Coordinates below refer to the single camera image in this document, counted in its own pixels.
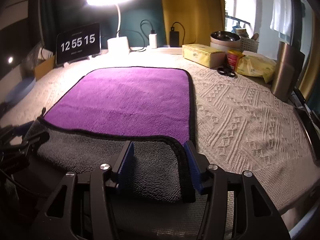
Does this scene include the purple and grey towel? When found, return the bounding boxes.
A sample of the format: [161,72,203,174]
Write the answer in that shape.
[25,67,195,204]

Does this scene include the beige textured tablecloth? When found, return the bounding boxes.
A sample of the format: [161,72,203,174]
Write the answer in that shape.
[1,51,319,228]

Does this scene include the black scissors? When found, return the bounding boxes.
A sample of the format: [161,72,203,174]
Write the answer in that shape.
[216,57,236,78]

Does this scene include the yellow tissue pack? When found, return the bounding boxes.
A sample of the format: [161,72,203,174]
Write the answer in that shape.
[182,44,226,69]

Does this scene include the yellow wet wipes pack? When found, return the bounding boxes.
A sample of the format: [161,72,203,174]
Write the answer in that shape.
[236,51,276,83]

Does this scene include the red yellow can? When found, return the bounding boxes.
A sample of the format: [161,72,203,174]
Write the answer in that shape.
[227,49,244,72]

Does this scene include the tablet showing clock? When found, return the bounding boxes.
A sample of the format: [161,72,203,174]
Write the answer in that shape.
[55,23,101,66]

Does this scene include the cardboard box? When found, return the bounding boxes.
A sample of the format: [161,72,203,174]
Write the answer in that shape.
[33,56,55,81]

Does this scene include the blue plate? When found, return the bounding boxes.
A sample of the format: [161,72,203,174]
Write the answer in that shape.
[4,77,36,105]

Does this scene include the black power bank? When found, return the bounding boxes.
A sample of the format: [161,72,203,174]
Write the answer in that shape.
[169,21,185,47]

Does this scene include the stacked bowls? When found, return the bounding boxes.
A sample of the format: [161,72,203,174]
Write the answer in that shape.
[210,31,241,52]

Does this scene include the white perforated basket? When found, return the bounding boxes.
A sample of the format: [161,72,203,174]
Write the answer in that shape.
[240,32,259,53]

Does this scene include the metal tumbler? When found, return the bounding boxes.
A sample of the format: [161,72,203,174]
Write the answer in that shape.
[271,41,305,102]

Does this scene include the yellow curtain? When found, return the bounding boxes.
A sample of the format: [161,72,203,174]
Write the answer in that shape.
[162,0,225,46]

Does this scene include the white desk lamp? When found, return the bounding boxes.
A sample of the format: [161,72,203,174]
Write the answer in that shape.
[86,0,138,54]

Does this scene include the dark green curtain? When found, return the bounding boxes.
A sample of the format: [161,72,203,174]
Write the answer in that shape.
[28,0,166,51]

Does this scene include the white hanging shirt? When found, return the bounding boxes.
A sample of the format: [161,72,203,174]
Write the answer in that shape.
[270,0,292,36]

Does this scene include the white charger with cable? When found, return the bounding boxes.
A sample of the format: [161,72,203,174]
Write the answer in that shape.
[140,19,158,49]

